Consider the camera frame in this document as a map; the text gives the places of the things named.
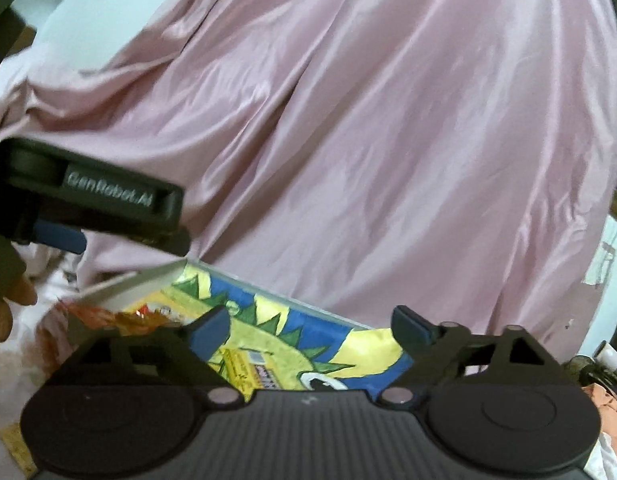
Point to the red orange snack packet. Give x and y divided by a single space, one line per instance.
85 319

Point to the yellow blue dinosaur snack bag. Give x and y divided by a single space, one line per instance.
275 347

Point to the pink satin curtain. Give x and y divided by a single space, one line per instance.
456 156

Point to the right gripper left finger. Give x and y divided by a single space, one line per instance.
174 360

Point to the person's left hand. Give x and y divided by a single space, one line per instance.
14 286

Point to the pale pink duvet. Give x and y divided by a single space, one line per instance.
40 97

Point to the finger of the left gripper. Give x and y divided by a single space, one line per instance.
59 237
176 242

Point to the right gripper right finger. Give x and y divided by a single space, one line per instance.
434 350

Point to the grey shallow cardboard box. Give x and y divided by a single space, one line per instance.
200 279

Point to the white rolled tube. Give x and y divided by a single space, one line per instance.
606 357

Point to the floral bed sheet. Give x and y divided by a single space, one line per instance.
20 376

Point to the orange cloth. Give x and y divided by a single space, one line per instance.
606 405

